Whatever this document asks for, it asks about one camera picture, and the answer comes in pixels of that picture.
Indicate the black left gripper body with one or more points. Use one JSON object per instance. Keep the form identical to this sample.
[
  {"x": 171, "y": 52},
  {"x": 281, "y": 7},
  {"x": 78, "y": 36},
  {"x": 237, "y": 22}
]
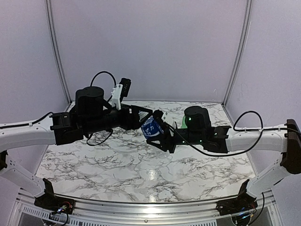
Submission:
[{"x": 99, "y": 123}]

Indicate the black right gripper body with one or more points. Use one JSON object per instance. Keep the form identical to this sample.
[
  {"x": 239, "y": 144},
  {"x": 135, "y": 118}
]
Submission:
[{"x": 181, "y": 143}]

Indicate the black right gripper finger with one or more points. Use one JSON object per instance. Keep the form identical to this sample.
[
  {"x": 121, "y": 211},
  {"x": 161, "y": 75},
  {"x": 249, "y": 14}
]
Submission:
[
  {"x": 159, "y": 121},
  {"x": 161, "y": 145}
]

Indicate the clear bottle blue label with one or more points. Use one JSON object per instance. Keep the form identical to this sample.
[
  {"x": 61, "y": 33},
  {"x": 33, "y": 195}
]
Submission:
[{"x": 151, "y": 129}]

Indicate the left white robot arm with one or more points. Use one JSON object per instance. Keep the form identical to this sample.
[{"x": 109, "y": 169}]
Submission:
[{"x": 51, "y": 129}]

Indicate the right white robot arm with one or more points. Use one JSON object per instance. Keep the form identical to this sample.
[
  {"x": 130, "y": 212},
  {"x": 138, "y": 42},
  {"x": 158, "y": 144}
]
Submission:
[{"x": 227, "y": 141}]

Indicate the green plastic bottle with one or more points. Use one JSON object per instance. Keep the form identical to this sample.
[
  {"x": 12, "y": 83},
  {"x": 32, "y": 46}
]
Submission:
[{"x": 184, "y": 126}]

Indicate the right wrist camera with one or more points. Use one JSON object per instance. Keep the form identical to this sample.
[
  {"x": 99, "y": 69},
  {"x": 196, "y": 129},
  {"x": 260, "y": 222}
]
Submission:
[{"x": 168, "y": 123}]

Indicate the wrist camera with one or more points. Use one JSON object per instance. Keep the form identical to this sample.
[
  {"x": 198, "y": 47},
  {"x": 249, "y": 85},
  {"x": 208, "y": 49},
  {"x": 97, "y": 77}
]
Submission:
[
  {"x": 168, "y": 123},
  {"x": 120, "y": 91}
]

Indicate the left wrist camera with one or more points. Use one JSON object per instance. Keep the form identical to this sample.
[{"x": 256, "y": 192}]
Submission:
[{"x": 120, "y": 91}]

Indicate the aluminium front rail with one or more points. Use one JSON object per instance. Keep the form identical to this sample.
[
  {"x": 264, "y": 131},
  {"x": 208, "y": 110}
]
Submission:
[{"x": 100, "y": 213}]

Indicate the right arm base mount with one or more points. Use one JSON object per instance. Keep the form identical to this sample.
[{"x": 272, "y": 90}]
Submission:
[{"x": 241, "y": 203}]

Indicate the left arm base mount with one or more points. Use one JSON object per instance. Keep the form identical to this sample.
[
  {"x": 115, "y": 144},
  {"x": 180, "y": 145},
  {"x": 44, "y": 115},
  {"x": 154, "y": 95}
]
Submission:
[{"x": 48, "y": 200}]

